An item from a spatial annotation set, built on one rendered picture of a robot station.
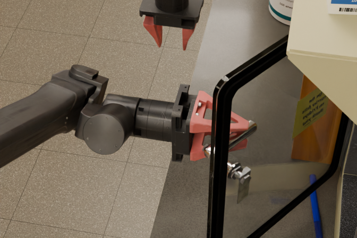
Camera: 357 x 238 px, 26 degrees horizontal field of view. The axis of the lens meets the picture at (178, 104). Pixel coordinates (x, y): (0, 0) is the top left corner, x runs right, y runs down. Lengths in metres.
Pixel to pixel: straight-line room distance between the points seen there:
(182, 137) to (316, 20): 0.35
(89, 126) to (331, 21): 0.39
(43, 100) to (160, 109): 0.17
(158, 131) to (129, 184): 1.50
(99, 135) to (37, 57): 2.04
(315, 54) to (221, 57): 0.85
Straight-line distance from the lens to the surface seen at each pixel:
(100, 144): 1.04
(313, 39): 0.78
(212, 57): 1.60
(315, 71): 0.77
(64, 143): 2.72
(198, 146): 1.10
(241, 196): 1.07
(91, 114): 1.04
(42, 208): 2.55
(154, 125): 1.09
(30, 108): 0.99
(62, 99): 1.05
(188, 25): 1.32
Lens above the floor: 2.00
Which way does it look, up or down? 45 degrees down
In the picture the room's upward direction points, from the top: straight up
